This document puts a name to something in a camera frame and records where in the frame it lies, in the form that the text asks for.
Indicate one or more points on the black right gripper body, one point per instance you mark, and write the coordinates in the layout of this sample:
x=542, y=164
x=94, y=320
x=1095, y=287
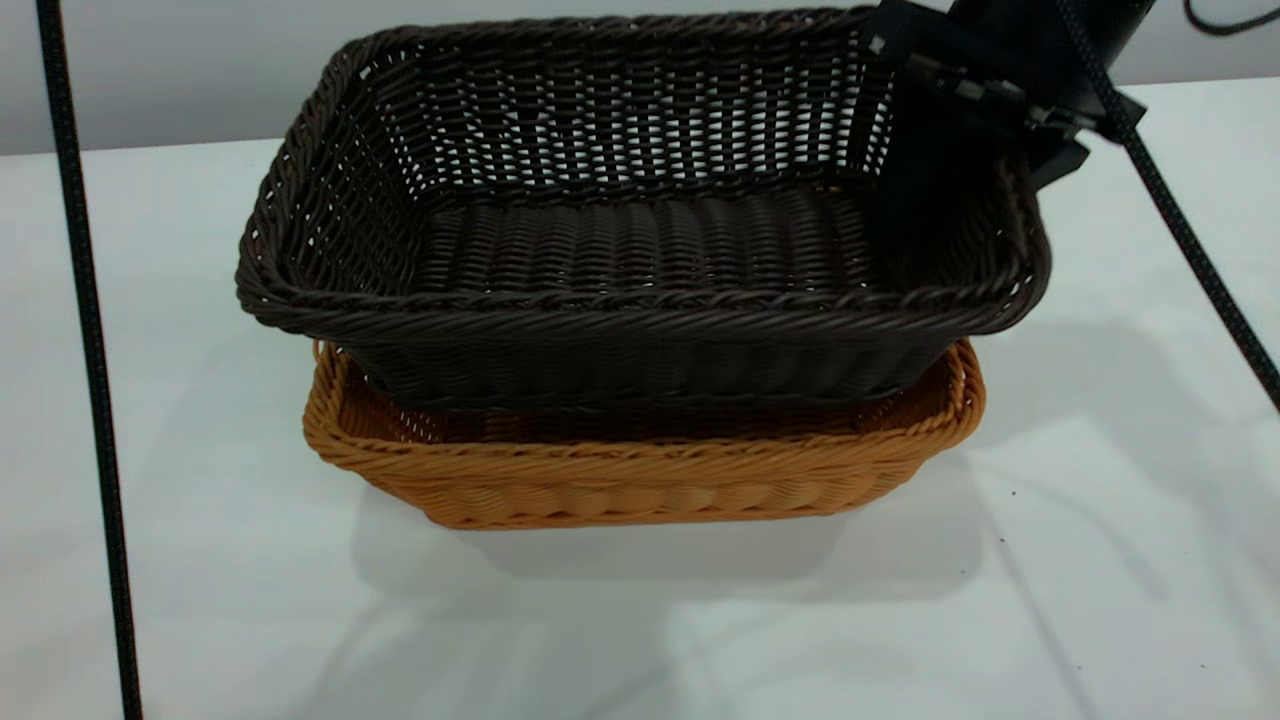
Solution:
x=1000, y=100

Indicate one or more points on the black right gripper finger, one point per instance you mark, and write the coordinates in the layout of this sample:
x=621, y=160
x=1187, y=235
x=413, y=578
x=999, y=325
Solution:
x=930, y=180
x=1058, y=162

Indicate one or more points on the dark brown wicker basket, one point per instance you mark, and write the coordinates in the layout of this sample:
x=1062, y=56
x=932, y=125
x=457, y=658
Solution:
x=620, y=250

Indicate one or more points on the orange wicker basket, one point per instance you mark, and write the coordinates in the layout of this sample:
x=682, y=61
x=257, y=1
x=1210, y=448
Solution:
x=650, y=480

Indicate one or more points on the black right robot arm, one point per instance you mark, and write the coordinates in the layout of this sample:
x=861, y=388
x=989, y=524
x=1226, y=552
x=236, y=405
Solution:
x=1030, y=40

